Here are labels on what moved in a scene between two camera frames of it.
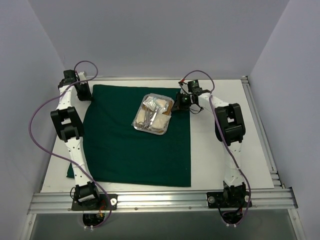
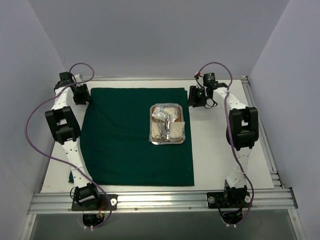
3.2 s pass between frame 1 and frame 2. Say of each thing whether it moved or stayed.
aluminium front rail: stayed
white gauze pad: moved
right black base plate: stayed
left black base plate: stayed
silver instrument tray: moved
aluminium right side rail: stayed
